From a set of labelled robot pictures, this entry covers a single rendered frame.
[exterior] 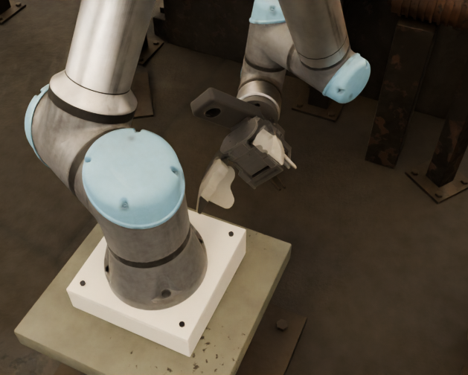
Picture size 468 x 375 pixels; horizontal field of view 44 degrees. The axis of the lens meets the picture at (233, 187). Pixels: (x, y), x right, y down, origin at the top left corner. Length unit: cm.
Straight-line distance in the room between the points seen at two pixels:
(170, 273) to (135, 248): 8
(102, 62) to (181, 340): 38
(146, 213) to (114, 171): 6
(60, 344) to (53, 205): 63
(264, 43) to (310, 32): 17
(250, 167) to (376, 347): 52
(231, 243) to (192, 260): 10
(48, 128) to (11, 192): 76
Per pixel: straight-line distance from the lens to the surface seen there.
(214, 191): 84
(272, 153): 75
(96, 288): 87
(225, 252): 87
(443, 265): 138
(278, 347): 117
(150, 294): 81
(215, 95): 82
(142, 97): 170
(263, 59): 95
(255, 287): 91
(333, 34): 80
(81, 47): 74
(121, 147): 71
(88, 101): 75
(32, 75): 188
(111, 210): 68
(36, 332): 92
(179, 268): 79
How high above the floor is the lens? 107
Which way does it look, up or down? 48 degrees down
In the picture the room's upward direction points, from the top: straight up
